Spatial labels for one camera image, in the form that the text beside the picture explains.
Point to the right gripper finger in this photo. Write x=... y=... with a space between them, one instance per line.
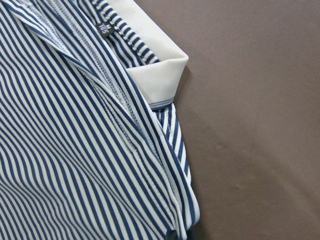
x=172 y=235

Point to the navy white striped polo shirt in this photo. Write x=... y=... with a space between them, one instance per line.
x=90 y=144

